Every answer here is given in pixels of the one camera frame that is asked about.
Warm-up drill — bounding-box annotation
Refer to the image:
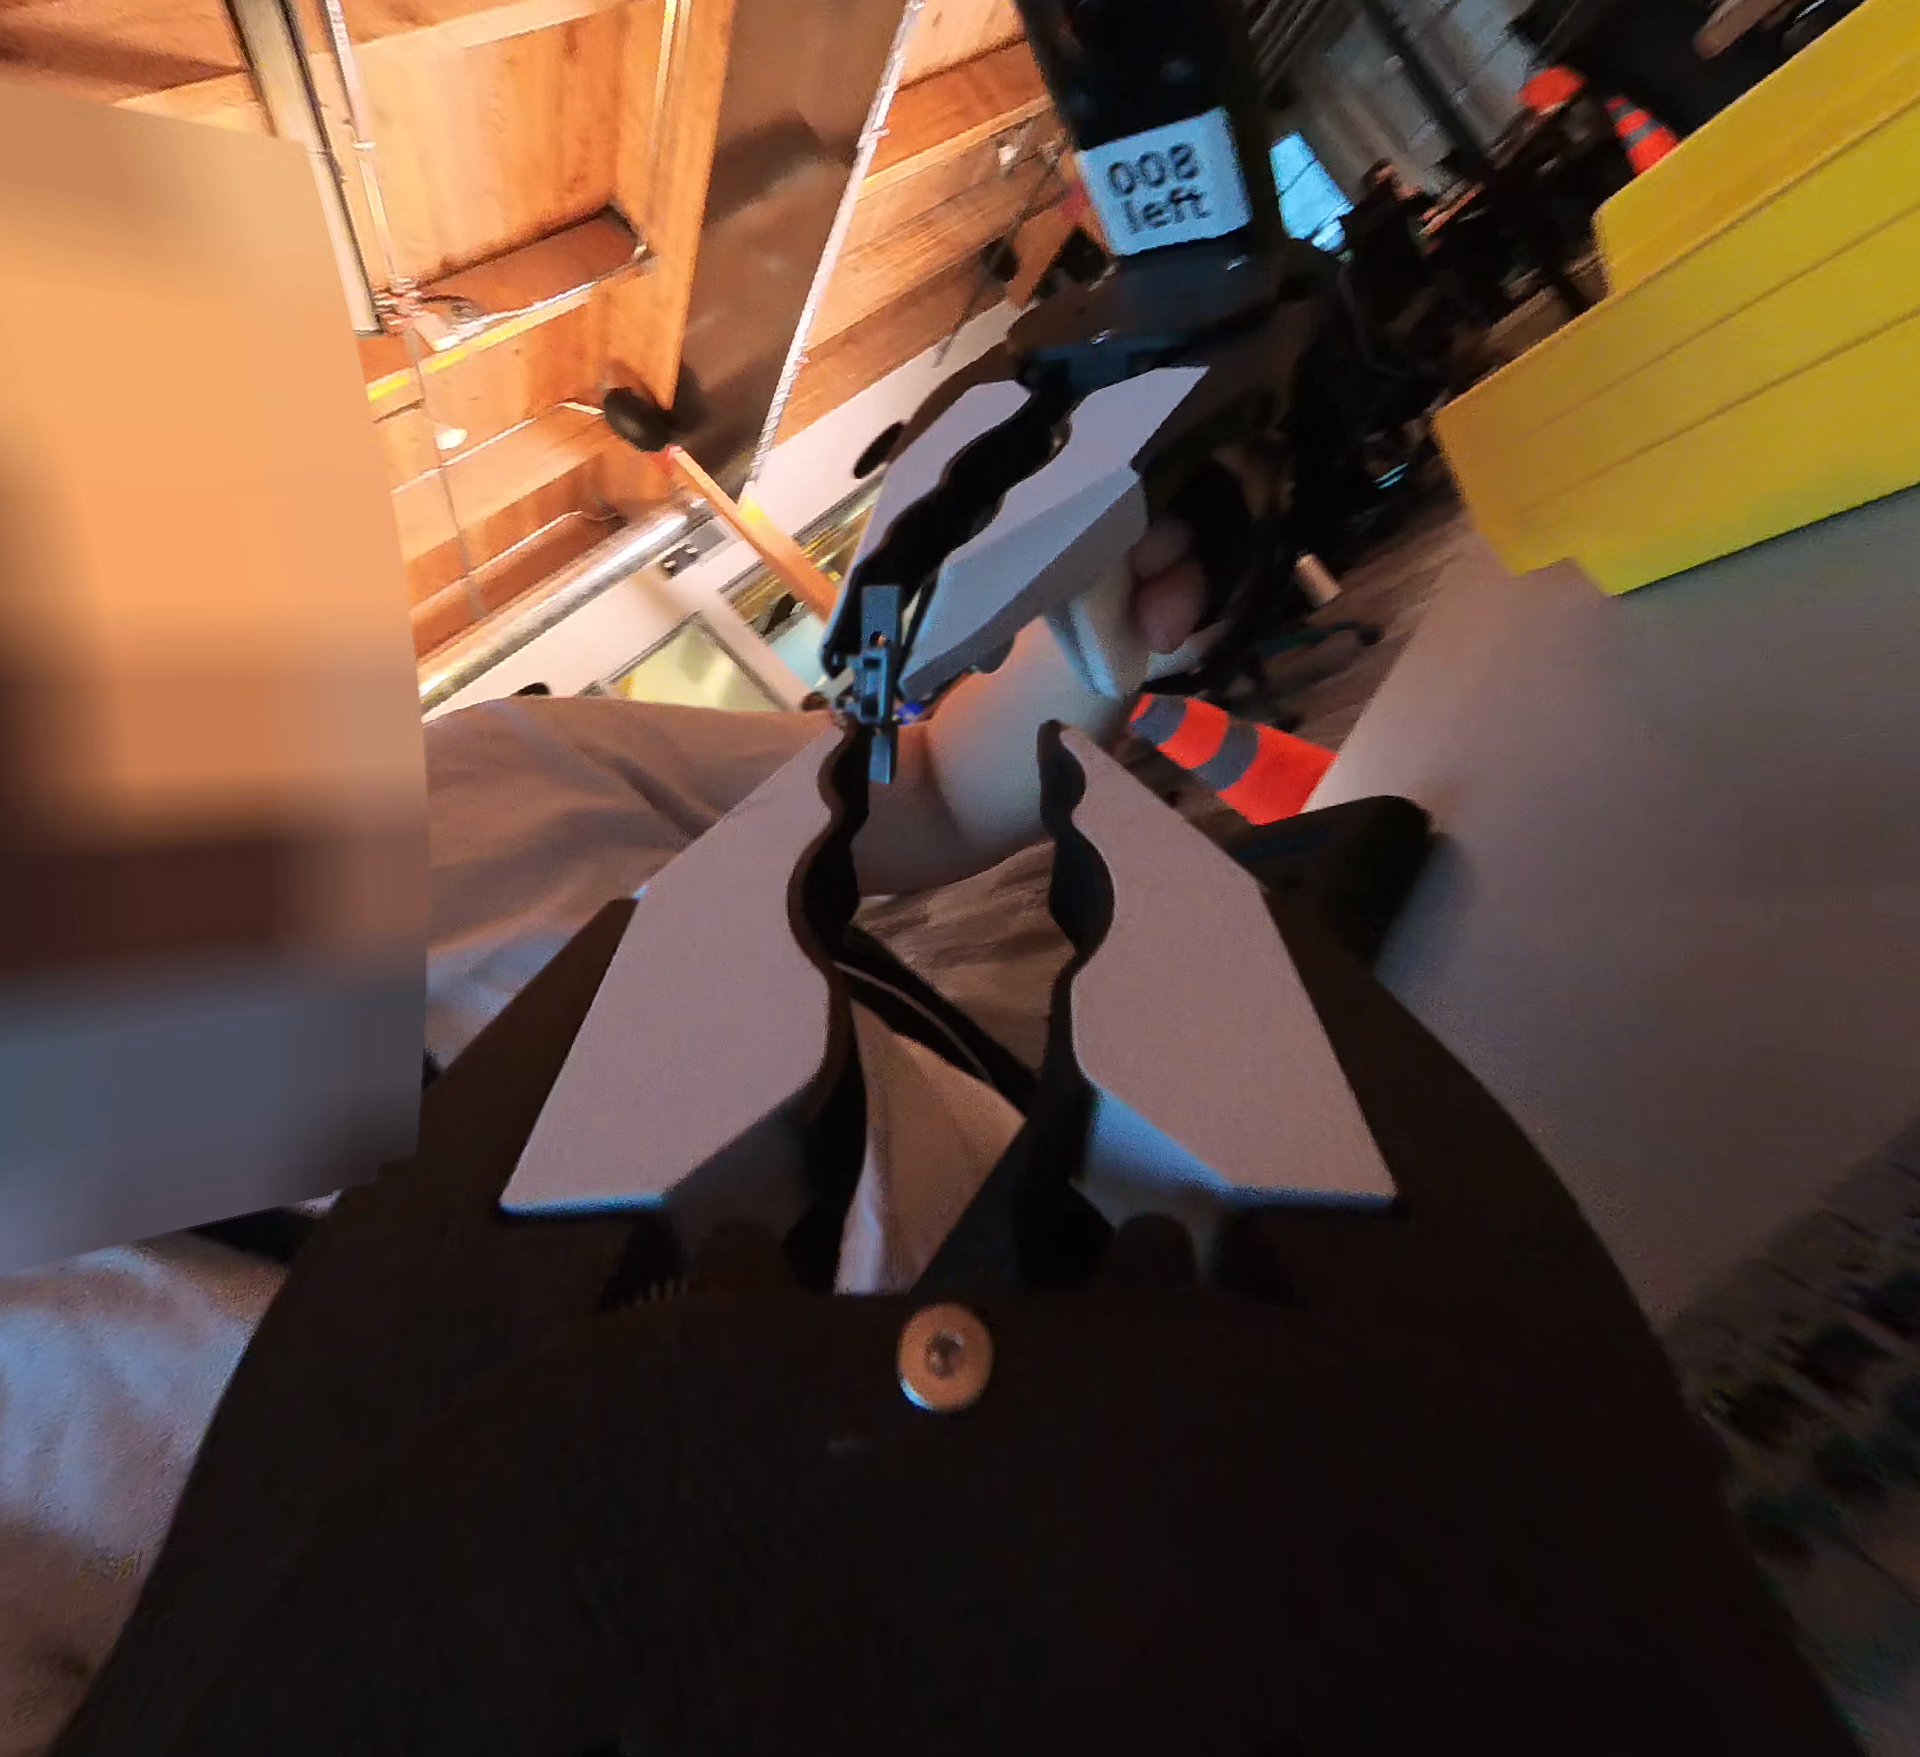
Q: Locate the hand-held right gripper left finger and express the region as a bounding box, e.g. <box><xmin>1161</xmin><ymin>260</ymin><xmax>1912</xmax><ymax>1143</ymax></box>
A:
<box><xmin>498</xmin><ymin>722</ymin><xmax>879</xmax><ymax>1290</ymax></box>

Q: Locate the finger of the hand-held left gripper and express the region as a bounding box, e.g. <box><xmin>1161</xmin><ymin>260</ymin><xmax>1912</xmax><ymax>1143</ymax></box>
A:
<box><xmin>897</xmin><ymin>362</ymin><xmax>1214</xmax><ymax>702</ymax></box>
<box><xmin>818</xmin><ymin>377</ymin><xmax>1038</xmax><ymax>680</ymax></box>

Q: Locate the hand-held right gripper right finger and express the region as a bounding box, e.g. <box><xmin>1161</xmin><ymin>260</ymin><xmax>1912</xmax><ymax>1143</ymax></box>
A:
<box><xmin>1034</xmin><ymin>722</ymin><xmax>1401</xmax><ymax>1241</ymax></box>

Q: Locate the grey track link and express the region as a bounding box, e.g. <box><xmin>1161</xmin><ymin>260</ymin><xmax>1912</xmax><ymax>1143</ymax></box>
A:
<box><xmin>838</xmin><ymin>585</ymin><xmax>910</xmax><ymax>787</ymax></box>

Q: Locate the person's left forearm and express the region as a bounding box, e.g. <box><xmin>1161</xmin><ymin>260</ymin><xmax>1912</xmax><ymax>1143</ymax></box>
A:
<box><xmin>848</xmin><ymin>631</ymin><xmax>1159</xmax><ymax>896</ymax></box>

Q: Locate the person's left hand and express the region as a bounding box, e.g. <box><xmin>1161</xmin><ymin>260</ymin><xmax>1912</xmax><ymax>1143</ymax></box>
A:
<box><xmin>1126</xmin><ymin>513</ymin><xmax>1225</xmax><ymax>660</ymax></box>

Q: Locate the person's pale shirt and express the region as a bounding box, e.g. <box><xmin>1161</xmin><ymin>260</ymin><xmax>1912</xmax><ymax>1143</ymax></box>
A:
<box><xmin>419</xmin><ymin>696</ymin><xmax>1081</xmax><ymax>1292</ymax></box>

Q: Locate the yellow plastic bin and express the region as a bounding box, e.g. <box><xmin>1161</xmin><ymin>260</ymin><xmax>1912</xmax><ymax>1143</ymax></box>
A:
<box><xmin>1432</xmin><ymin>0</ymin><xmax>1920</xmax><ymax>596</ymax></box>

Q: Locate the black lanyard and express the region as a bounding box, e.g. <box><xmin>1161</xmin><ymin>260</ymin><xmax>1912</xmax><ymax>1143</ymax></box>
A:
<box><xmin>839</xmin><ymin>924</ymin><xmax>1046</xmax><ymax>1114</ymax></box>

